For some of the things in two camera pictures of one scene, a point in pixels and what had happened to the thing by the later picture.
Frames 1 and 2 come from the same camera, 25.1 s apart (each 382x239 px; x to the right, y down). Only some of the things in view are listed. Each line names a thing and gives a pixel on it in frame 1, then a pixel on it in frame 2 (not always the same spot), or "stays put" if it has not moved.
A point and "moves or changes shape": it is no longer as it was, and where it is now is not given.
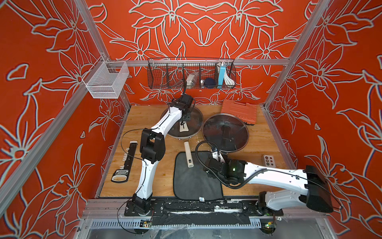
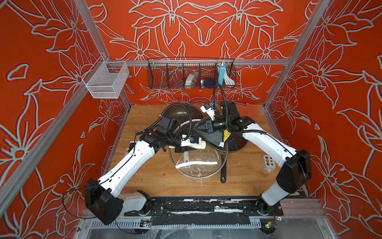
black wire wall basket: (180, 73) stays put
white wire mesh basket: (107, 79) stays put
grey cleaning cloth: (194, 183) → (217, 138)
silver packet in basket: (191, 79) stays put
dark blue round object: (209, 83) stays put
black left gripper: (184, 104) → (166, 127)
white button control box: (269, 161) stays put
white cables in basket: (228, 80) stays put
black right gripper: (227, 164) → (209, 126)
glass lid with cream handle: (186, 129) moves or changes shape
